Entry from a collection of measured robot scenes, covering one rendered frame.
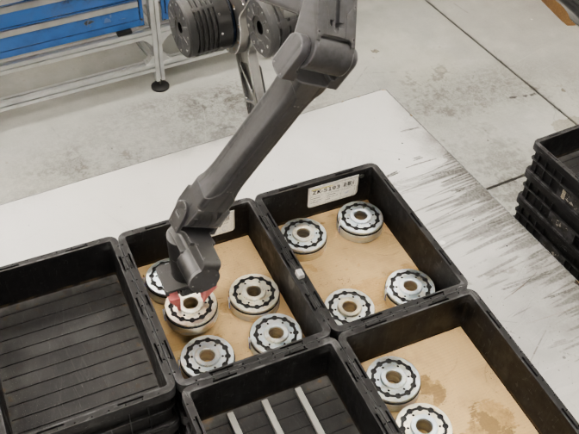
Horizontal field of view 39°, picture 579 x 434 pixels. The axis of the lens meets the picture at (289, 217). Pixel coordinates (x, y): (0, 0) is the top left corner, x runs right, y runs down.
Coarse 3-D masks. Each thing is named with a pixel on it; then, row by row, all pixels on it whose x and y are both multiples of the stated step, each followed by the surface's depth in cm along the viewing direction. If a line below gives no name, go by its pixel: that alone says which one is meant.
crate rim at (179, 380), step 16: (256, 208) 171; (160, 224) 167; (272, 240) 165; (128, 256) 162; (144, 288) 155; (304, 288) 156; (144, 304) 152; (320, 320) 151; (160, 336) 147; (320, 336) 148; (272, 352) 145; (176, 368) 142; (224, 368) 143; (176, 384) 141
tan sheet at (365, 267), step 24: (312, 216) 184; (336, 216) 184; (336, 240) 179; (384, 240) 179; (312, 264) 174; (336, 264) 174; (360, 264) 174; (384, 264) 174; (408, 264) 175; (336, 288) 169; (360, 288) 169
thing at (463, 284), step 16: (336, 176) 179; (384, 176) 180; (272, 192) 175; (272, 224) 168; (416, 224) 169; (432, 240) 166; (288, 256) 162; (448, 256) 163; (304, 272) 159; (448, 288) 157; (464, 288) 157; (320, 304) 153; (400, 304) 154; (416, 304) 154; (368, 320) 151; (336, 336) 150
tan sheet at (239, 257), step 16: (240, 240) 178; (224, 256) 175; (240, 256) 175; (256, 256) 175; (144, 272) 171; (224, 272) 171; (240, 272) 172; (256, 272) 172; (224, 288) 168; (160, 304) 165; (224, 304) 165; (160, 320) 162; (224, 320) 162; (240, 320) 163; (176, 336) 159; (192, 336) 159; (224, 336) 160; (240, 336) 160; (304, 336) 160; (176, 352) 157; (240, 352) 157
